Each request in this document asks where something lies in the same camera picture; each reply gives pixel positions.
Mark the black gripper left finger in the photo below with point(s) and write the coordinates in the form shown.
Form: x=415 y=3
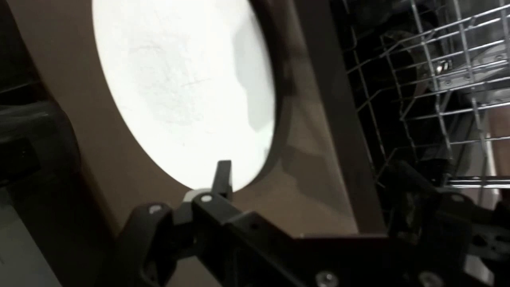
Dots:
x=160 y=239

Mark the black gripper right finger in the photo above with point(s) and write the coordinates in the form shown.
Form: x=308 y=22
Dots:
x=452 y=233

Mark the white dinner plate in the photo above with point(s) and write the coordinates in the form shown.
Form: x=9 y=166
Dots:
x=181 y=89

